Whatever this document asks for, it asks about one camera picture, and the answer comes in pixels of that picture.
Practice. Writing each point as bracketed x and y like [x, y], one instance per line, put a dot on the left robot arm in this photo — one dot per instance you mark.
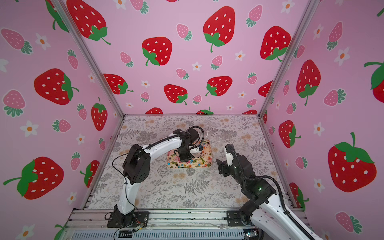
[137, 165]

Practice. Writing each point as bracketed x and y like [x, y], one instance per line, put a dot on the candies on tray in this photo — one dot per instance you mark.
[201, 159]

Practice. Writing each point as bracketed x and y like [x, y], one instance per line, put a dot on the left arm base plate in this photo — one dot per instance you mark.
[131, 220]

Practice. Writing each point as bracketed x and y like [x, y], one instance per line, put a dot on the floral rectangular tray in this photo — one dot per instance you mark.
[198, 157]

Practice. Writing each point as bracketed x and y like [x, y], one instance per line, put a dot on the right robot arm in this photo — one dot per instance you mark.
[265, 208]

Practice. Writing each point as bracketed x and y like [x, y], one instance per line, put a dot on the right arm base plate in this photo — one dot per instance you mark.
[238, 219]

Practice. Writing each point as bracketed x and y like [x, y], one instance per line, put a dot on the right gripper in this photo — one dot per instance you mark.
[224, 167]

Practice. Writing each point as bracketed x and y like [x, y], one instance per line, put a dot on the aluminium front rail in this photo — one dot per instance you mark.
[163, 224]

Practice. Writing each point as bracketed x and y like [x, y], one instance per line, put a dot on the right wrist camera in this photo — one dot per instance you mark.
[230, 154]

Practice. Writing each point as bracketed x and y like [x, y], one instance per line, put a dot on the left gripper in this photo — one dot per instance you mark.
[185, 159]

